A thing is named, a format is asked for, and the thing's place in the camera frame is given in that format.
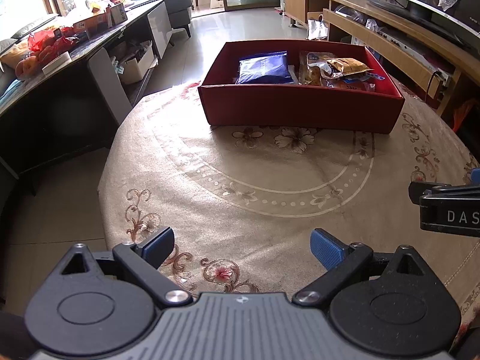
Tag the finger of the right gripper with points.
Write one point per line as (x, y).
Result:
(475, 176)

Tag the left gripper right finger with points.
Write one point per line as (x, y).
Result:
(345, 264)

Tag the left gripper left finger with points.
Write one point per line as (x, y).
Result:
(139, 265)

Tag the blue white snack bar wrapper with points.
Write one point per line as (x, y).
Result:
(362, 77)

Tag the gold foil snack packet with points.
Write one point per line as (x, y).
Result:
(343, 67)

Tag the blue wafer biscuit packet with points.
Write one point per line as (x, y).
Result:
(264, 68)

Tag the yellow waffle snack bag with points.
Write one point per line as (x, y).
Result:
(310, 67)

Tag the orange plastic bag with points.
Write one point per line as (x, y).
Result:
(461, 112)

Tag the wooden TV cabinet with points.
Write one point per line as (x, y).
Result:
(461, 87)

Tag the dark long side table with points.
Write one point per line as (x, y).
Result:
(77, 108)

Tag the red cardboard box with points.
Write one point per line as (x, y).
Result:
(226, 103)

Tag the white storage box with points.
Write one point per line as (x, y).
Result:
(135, 70)

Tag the white plastic bag on floor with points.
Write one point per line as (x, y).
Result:
(317, 29)

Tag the red plastic bag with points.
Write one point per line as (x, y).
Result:
(49, 43)

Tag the grey sofa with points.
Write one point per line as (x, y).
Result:
(179, 13)

